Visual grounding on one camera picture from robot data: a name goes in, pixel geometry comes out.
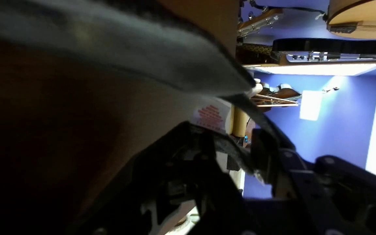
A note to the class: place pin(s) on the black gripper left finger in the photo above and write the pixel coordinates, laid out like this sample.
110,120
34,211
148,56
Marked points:
176,168

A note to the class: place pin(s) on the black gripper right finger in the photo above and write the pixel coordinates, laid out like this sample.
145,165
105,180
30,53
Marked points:
332,194

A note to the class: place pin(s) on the brown wooden cabinet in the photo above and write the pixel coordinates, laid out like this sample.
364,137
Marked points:
68,125

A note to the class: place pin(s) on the dark half head cap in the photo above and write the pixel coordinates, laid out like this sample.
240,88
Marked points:
141,38

